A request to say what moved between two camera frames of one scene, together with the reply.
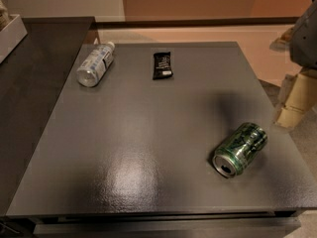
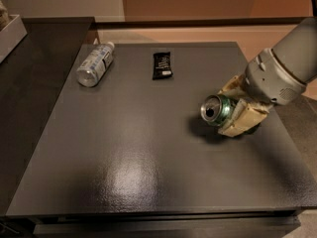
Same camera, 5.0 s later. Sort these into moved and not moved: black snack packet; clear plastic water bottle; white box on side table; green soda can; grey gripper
Moved: green soda can; grey gripper
Not moved: clear plastic water bottle; black snack packet; white box on side table
